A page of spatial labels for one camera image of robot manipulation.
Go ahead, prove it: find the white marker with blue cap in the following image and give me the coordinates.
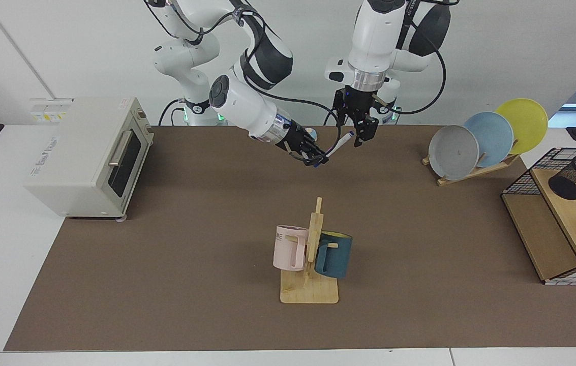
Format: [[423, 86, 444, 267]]
[[308, 131, 355, 167]]

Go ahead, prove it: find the grey plate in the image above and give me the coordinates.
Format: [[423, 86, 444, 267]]
[[428, 125, 480, 181]]

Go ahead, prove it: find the pink mug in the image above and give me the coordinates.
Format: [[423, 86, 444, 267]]
[[273, 225, 310, 272]]

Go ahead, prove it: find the dark teal mug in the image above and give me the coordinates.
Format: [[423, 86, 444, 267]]
[[314, 231, 353, 279]]

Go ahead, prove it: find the wooden plate rack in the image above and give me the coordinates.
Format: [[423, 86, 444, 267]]
[[422, 152, 520, 187]]

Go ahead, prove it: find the light blue plate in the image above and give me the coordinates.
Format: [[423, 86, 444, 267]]
[[463, 112, 514, 168]]

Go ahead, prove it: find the wooden cup stand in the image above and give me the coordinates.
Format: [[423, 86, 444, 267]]
[[280, 197, 340, 304]]

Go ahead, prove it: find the brown table cloth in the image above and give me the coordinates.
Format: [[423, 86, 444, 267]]
[[3, 125, 576, 351]]

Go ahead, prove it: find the yellow plate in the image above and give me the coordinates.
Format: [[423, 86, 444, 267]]
[[495, 98, 549, 156]]

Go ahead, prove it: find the pale toaster oven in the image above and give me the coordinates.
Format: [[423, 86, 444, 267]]
[[24, 97, 155, 220]]

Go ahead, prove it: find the white socket box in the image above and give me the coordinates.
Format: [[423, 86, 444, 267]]
[[30, 98, 73, 124]]

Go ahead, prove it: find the wire basket with wooden floor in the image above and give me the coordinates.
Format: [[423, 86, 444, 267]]
[[501, 147, 576, 286]]

